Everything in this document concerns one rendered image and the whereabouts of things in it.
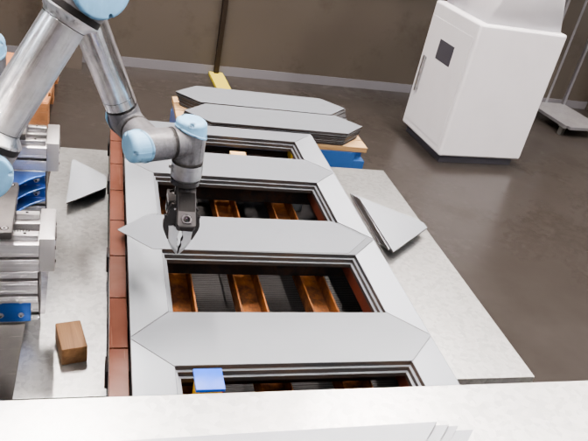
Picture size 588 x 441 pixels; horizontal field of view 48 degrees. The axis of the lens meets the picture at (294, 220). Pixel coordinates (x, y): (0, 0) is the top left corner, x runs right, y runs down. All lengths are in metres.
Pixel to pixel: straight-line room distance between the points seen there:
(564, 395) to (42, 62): 1.16
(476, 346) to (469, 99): 3.20
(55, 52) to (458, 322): 1.31
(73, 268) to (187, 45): 3.96
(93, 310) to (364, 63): 4.75
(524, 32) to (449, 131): 0.83
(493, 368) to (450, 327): 0.18
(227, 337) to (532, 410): 0.67
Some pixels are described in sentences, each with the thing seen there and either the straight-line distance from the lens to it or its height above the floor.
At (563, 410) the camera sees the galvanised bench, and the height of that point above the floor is 1.05.
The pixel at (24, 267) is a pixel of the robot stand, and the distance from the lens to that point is 1.61.
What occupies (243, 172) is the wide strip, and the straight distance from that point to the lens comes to 2.27.
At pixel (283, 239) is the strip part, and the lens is 1.93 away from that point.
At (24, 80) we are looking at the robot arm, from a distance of 1.33.
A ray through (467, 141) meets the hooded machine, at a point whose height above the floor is 0.20.
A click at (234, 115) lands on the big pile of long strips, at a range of 2.74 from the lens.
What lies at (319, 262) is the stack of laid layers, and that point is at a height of 0.83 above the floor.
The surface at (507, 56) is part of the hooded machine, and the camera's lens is 4.96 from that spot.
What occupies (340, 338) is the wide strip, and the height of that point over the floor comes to 0.85.
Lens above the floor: 1.85
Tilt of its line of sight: 29 degrees down
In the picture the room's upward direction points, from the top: 12 degrees clockwise
